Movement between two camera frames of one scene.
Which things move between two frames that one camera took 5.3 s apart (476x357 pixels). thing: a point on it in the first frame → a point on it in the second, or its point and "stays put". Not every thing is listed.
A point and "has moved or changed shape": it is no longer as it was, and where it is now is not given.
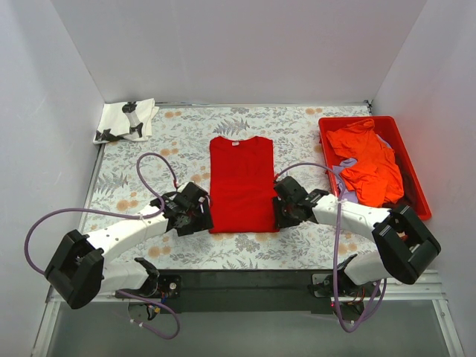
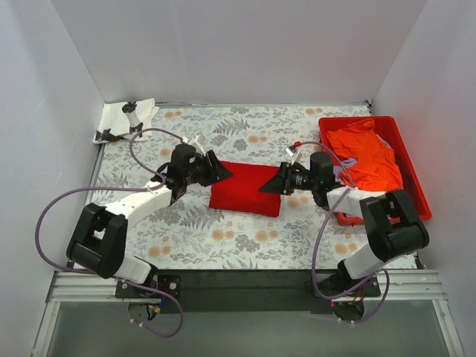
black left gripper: x=197 y=218 → x=210 y=169
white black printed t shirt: x=128 y=120 stays put
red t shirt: x=242 y=185 has moved or changed shape
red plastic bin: x=384 y=126 stays put
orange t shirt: x=375 y=178 stays put
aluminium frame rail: x=430 y=288 stays put
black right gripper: x=284 y=213 → x=288 y=179
